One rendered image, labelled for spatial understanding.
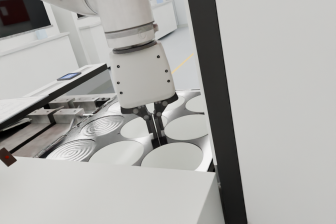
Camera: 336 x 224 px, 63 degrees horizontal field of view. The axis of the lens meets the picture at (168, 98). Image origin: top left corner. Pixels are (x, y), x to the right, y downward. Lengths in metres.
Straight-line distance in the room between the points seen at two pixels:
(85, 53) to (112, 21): 4.79
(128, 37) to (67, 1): 0.13
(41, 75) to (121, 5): 3.82
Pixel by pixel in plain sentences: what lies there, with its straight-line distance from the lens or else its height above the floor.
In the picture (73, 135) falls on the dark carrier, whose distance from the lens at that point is 0.64.
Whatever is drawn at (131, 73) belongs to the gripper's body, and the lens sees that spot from 0.45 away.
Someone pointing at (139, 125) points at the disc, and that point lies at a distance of 0.58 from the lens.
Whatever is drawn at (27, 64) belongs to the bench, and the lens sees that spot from 4.10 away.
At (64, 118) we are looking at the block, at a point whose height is 0.90.
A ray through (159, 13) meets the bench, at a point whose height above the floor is 0.67.
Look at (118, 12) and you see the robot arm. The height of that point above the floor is 1.13.
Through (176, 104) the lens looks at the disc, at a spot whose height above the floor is 0.90.
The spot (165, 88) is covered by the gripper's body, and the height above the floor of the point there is 0.99.
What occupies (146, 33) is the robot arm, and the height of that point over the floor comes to 1.09.
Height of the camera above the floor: 1.14
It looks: 21 degrees down
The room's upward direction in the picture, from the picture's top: 13 degrees counter-clockwise
